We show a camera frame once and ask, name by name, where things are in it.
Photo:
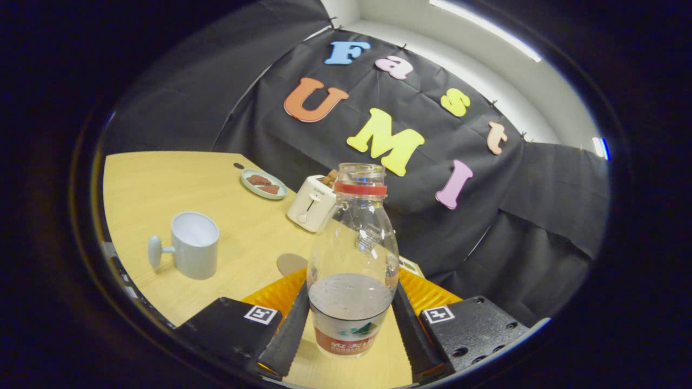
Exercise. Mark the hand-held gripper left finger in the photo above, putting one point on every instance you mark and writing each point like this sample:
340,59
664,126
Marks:
289,335

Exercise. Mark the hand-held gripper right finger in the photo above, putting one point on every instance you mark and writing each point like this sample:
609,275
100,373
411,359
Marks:
413,335

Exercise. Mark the clear plastic juice bottle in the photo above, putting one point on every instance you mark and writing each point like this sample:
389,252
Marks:
351,302

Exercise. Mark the round brown coaster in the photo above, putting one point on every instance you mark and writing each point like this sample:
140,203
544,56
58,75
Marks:
291,263

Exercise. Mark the pale grey cup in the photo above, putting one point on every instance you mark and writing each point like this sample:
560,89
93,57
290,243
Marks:
194,254

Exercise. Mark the white toaster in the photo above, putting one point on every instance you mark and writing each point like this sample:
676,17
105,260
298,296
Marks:
308,208

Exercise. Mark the reddish brown meat piece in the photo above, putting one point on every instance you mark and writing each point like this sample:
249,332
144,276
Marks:
270,189
258,179

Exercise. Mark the pale green plate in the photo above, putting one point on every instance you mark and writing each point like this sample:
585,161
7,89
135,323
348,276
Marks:
250,189

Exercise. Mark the brown bread slice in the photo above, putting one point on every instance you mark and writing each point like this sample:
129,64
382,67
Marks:
330,178

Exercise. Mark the wooden table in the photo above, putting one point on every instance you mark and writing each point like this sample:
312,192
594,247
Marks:
162,183

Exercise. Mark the small ceiling light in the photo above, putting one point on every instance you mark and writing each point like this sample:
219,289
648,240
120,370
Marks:
600,148

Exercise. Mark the long ceiling light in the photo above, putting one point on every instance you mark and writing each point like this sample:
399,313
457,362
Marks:
486,27

